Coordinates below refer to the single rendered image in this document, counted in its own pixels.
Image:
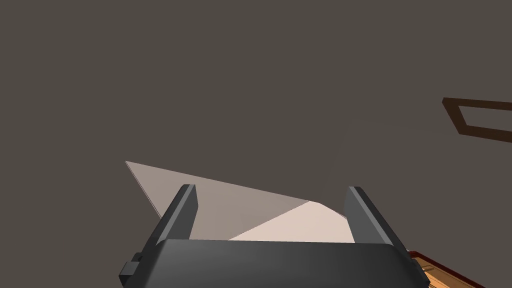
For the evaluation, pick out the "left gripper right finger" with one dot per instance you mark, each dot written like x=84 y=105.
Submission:
x=366 y=220

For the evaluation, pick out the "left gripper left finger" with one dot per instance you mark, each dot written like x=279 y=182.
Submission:
x=180 y=218

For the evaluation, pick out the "dark brown picture frame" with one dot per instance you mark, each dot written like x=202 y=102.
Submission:
x=454 y=108

